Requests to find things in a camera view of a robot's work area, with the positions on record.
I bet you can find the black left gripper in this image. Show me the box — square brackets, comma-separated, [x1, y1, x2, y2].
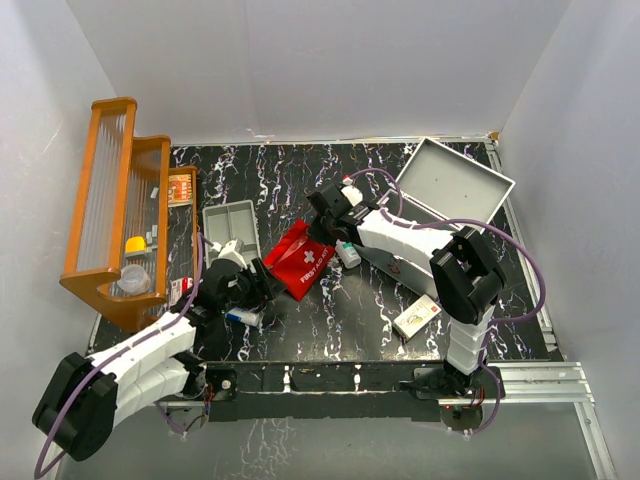
[218, 258, 285, 314]

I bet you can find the red first aid pouch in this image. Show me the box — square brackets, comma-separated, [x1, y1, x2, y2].
[264, 219, 335, 302]

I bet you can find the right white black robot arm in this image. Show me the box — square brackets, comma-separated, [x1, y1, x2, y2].
[308, 181, 506, 398]

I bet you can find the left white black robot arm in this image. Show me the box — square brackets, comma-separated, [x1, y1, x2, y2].
[32, 259, 285, 461]

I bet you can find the grey plastic medicine case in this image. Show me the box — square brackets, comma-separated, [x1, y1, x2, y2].
[356, 137, 515, 299]

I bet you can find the white cardboard medicine box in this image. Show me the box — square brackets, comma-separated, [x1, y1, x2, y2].
[392, 295, 441, 341]

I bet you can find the white teal label bottle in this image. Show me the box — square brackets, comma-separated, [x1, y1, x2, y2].
[335, 240, 361, 269]

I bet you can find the white blue bandage roll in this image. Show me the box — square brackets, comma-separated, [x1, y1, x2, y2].
[225, 307, 264, 328]

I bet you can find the grey divided plastic tray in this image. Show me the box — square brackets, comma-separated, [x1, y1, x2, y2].
[202, 200, 261, 259]

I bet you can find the red white box on shelf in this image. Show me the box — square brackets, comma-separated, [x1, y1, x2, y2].
[168, 277, 194, 311]

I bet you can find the clear plastic cup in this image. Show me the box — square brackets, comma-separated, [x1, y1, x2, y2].
[117, 264, 151, 296]

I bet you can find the red patterned box on shelf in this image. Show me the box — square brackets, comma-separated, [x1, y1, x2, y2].
[168, 173, 194, 208]

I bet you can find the yellow cap bottle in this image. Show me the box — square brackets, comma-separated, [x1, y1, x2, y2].
[125, 236, 147, 257]

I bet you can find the orange wooden tiered shelf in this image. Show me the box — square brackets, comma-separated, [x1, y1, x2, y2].
[60, 97, 198, 333]

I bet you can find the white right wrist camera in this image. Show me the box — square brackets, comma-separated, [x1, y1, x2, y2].
[341, 176, 363, 206]

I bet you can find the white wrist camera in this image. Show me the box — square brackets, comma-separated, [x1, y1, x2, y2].
[206, 238, 248, 269]
[341, 176, 363, 206]

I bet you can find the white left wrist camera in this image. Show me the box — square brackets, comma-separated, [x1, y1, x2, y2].
[206, 238, 248, 269]

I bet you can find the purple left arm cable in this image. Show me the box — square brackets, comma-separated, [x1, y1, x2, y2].
[33, 232, 206, 480]

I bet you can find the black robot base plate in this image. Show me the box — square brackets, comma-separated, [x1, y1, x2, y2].
[205, 360, 505, 424]

